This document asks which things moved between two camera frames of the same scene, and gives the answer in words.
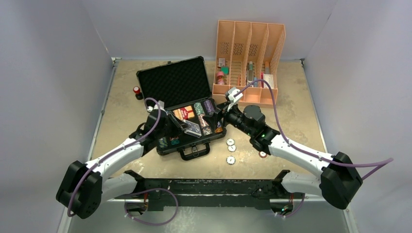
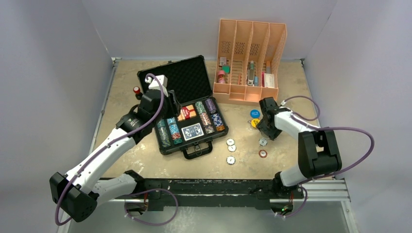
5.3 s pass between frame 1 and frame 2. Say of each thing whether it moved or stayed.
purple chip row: stayed
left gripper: moved
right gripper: moved
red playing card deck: stayed
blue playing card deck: moved
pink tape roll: stayed
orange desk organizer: stayed
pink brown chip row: stayed
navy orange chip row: stayed
